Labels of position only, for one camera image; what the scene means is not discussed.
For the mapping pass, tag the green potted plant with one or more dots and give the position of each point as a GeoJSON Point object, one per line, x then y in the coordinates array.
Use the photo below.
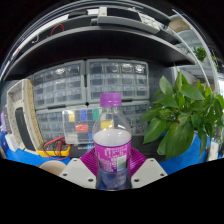
{"type": "Point", "coordinates": [180, 113]}

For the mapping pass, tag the small white plastic bottle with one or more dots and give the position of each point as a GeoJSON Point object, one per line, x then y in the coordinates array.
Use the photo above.
{"type": "Point", "coordinates": [10, 142]}

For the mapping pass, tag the clear bottle with purple label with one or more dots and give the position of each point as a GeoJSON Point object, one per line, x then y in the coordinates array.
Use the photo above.
{"type": "Point", "coordinates": [112, 146]}

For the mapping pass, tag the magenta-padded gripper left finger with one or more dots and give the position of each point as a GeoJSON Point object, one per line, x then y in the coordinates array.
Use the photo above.
{"type": "Point", "coordinates": [76, 170]}

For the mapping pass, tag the black box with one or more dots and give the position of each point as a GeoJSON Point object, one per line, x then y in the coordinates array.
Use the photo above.
{"type": "Point", "coordinates": [148, 148]}

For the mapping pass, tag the clear organizer with coloured parts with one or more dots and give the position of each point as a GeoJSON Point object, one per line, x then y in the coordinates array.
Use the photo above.
{"type": "Point", "coordinates": [80, 125]}

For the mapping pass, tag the yellow multimeter with red leads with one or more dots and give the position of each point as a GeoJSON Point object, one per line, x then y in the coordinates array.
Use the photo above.
{"type": "Point", "coordinates": [53, 151]}

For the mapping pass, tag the white metal rack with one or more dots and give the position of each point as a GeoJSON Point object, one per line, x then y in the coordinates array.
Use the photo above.
{"type": "Point", "coordinates": [200, 53]}

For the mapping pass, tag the white pegboard tray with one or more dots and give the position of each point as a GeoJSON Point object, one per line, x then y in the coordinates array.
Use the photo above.
{"type": "Point", "coordinates": [28, 96]}

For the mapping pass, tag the black rectangular speaker case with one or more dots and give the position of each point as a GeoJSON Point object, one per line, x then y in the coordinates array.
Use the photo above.
{"type": "Point", "coordinates": [25, 128]}

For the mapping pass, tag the beige ceramic mug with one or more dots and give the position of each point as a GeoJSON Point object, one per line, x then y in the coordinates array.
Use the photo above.
{"type": "Point", "coordinates": [52, 167]}

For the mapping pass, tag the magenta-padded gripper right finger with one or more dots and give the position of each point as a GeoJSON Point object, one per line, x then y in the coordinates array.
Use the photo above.
{"type": "Point", "coordinates": [149, 170]}

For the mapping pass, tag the dark grey shelf unit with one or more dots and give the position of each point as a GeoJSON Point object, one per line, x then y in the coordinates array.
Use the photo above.
{"type": "Point", "coordinates": [100, 43]}

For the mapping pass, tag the dark flat box with label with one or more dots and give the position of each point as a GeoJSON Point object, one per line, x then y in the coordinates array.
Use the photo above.
{"type": "Point", "coordinates": [81, 150]}

